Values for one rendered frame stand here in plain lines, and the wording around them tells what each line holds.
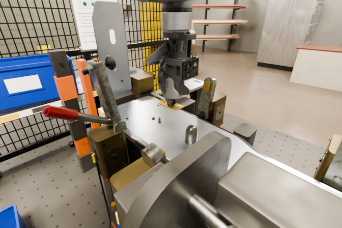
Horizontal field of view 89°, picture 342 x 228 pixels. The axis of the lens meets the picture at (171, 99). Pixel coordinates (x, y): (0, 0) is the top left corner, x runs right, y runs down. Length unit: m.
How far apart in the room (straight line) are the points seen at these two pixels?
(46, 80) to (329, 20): 7.51
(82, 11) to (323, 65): 4.29
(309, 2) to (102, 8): 5.08
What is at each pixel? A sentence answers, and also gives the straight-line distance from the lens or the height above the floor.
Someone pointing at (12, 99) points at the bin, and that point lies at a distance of 0.75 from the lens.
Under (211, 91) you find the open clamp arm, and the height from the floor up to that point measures 1.08.
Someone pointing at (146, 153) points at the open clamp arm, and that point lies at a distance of 0.28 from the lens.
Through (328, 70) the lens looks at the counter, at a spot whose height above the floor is 0.36.
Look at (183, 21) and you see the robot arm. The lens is 0.44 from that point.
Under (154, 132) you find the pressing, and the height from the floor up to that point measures 1.00.
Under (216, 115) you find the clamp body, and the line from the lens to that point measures 0.63.
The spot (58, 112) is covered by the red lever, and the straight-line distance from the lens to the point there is 0.38.
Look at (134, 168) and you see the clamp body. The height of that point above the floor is 1.07.
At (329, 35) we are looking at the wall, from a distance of 7.66.
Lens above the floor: 1.29
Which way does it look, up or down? 25 degrees down
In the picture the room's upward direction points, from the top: straight up
